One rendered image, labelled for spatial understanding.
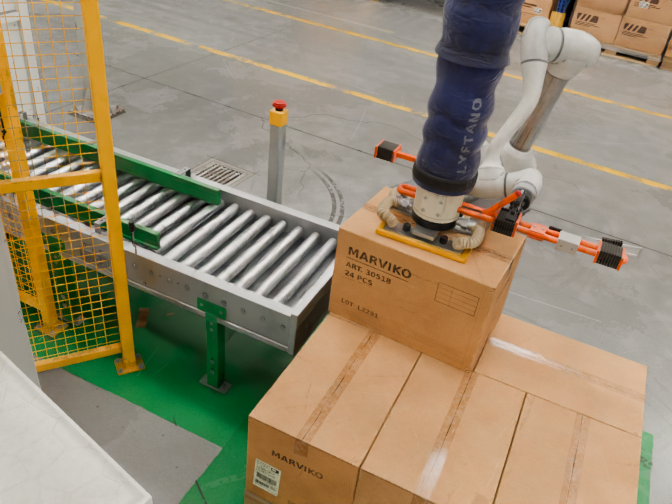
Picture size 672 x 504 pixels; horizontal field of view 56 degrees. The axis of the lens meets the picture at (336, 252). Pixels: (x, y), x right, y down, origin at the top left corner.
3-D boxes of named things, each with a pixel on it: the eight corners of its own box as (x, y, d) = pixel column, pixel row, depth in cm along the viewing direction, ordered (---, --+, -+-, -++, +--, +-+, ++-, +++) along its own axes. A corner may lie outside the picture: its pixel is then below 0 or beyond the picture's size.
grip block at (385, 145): (373, 157, 254) (375, 146, 251) (381, 150, 261) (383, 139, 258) (392, 163, 252) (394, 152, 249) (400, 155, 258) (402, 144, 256)
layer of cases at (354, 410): (245, 489, 227) (248, 415, 204) (356, 331, 303) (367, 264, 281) (581, 661, 191) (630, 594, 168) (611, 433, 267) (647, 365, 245)
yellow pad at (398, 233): (374, 233, 227) (376, 221, 225) (384, 221, 235) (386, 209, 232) (464, 264, 217) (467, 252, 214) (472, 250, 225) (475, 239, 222)
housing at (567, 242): (553, 249, 212) (558, 238, 210) (557, 240, 218) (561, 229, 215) (574, 256, 210) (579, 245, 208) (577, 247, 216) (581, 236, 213)
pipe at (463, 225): (378, 222, 227) (380, 208, 224) (402, 194, 246) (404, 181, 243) (468, 253, 217) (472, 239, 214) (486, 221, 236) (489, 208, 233)
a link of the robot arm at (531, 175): (539, 204, 238) (504, 204, 245) (546, 188, 250) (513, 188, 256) (538, 178, 234) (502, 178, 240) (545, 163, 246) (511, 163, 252)
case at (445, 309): (327, 310, 251) (338, 226, 229) (371, 264, 281) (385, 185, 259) (468, 374, 230) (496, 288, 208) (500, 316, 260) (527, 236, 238)
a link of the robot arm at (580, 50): (477, 167, 301) (519, 171, 306) (487, 190, 290) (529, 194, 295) (551, 17, 246) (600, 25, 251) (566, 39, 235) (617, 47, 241)
